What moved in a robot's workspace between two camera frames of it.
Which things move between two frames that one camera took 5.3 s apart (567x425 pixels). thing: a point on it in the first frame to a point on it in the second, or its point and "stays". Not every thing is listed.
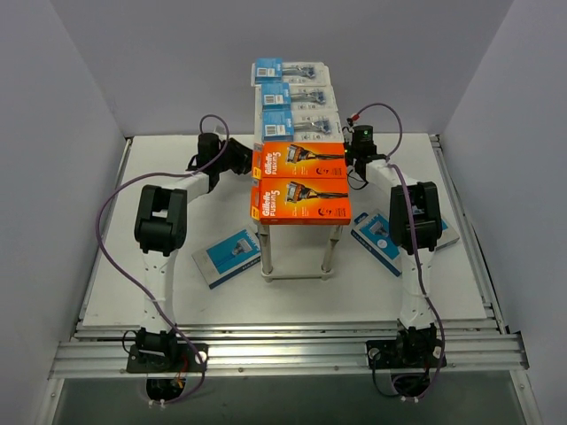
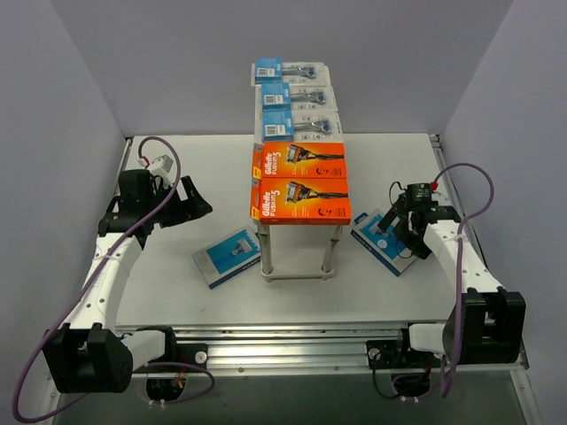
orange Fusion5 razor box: x=299 y=159 stays
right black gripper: x=354 y=166 to x=400 y=226
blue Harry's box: x=229 y=257 stays
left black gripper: x=242 y=155 to x=174 y=204
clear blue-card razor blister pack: x=301 y=125 stays
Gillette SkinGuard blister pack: x=294 y=97 stays
